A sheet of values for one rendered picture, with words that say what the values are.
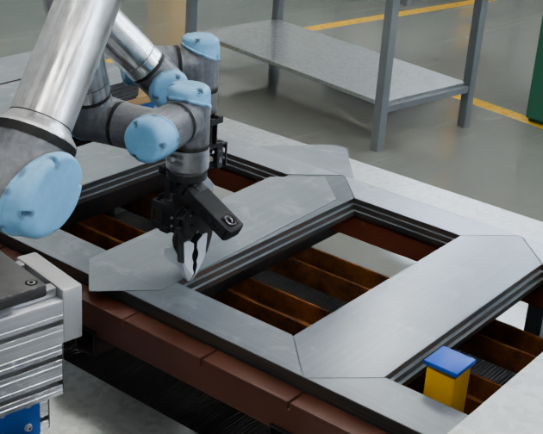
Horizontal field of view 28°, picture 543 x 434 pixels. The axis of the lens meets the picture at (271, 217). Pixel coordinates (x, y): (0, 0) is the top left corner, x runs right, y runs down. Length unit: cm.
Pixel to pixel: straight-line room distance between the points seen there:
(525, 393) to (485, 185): 353
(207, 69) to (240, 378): 68
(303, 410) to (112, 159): 101
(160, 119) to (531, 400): 75
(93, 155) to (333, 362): 98
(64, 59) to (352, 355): 68
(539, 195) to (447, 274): 279
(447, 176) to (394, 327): 306
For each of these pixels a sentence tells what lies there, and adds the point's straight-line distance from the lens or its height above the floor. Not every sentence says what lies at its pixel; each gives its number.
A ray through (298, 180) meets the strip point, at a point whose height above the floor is 85.
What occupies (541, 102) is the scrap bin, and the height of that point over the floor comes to 12.
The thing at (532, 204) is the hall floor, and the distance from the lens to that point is 472.
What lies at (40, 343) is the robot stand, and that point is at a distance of 164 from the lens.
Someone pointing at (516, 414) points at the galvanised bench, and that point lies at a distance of 132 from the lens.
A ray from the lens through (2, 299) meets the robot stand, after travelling 151.
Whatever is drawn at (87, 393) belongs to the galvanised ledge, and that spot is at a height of 68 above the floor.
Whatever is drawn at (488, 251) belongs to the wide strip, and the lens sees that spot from 218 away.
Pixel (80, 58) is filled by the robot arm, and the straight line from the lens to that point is 144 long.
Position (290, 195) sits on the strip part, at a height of 85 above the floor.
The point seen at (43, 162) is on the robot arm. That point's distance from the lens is 137.
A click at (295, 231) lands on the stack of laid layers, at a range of 220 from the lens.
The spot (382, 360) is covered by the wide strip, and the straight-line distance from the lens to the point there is 176.
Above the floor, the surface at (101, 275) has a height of 85.
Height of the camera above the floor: 176
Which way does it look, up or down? 24 degrees down
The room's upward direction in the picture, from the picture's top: 4 degrees clockwise
